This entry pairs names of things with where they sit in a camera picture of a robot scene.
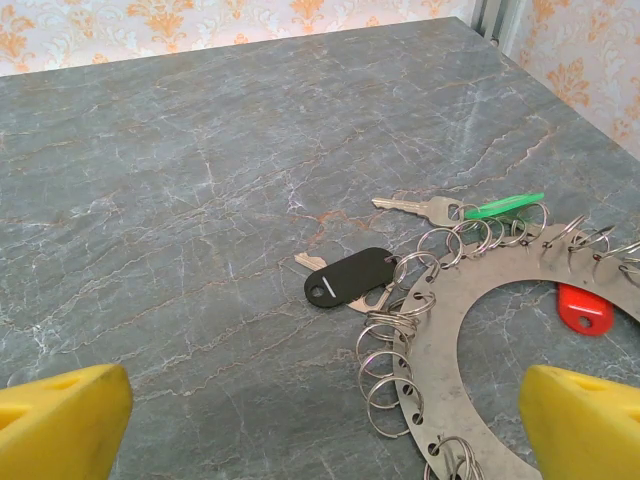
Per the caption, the silver key with long blade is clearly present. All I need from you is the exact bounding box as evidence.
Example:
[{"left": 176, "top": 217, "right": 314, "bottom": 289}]
[{"left": 371, "top": 195, "right": 461, "bottom": 225}]

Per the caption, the green plastic key tag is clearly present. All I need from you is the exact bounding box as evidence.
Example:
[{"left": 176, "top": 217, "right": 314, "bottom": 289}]
[{"left": 463, "top": 192, "right": 546, "bottom": 221}]

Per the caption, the silver split key ring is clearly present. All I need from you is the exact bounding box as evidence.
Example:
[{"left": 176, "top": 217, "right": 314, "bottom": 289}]
[
  {"left": 366, "top": 375, "right": 427, "bottom": 440},
  {"left": 355, "top": 323, "right": 417, "bottom": 374},
  {"left": 423, "top": 433, "right": 487, "bottom": 480},
  {"left": 393, "top": 251, "right": 443, "bottom": 296},
  {"left": 366, "top": 294, "right": 437, "bottom": 331},
  {"left": 357, "top": 349, "right": 415, "bottom": 401},
  {"left": 417, "top": 227, "right": 465, "bottom": 270}
]

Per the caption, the aluminium frame corner post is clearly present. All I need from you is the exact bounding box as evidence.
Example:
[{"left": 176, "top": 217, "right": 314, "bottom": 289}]
[{"left": 474, "top": 0, "right": 526, "bottom": 51}]

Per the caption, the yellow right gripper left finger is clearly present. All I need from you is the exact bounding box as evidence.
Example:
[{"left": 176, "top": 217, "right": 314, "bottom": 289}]
[{"left": 0, "top": 363, "right": 134, "bottom": 480}]

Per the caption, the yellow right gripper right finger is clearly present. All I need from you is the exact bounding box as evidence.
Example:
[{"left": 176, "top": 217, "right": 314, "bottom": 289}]
[{"left": 518, "top": 364, "right": 640, "bottom": 480}]

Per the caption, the red plastic key tag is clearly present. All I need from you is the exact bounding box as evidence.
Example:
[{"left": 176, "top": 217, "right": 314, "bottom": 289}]
[{"left": 556, "top": 283, "right": 618, "bottom": 336}]

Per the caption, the black plastic key tag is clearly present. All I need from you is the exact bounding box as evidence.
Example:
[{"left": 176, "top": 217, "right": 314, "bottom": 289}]
[{"left": 303, "top": 247, "right": 392, "bottom": 310}]

